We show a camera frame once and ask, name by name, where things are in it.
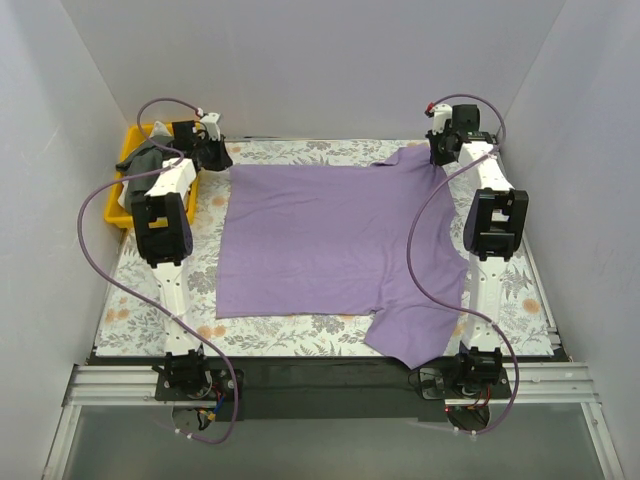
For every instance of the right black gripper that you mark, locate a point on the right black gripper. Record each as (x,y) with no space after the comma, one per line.
(439,150)

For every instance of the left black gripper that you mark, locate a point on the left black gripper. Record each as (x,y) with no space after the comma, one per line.
(215,156)

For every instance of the purple t-shirt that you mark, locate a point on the purple t-shirt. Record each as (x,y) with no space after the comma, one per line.
(375,240)

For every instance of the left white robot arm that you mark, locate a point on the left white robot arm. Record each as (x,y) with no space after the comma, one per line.
(161,225)

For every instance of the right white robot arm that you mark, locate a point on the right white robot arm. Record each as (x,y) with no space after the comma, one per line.
(494,225)

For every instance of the dark grey t-shirt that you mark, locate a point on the dark grey t-shirt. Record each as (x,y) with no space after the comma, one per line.
(147,157)

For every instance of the yellow plastic bin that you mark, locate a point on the yellow plastic bin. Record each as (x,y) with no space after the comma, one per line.
(114,213)

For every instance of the floral table mat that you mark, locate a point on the floral table mat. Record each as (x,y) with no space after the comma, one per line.
(131,328)

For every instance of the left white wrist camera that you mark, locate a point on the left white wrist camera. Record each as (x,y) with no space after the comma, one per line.
(210,122)

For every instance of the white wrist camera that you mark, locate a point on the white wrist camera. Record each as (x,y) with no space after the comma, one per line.
(210,122)
(441,115)

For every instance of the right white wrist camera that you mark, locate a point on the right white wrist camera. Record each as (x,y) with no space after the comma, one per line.
(441,115)

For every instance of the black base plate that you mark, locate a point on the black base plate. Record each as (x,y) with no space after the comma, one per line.
(322,388)

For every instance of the aluminium frame rail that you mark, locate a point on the aluminium frame rail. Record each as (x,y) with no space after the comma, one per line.
(101,406)

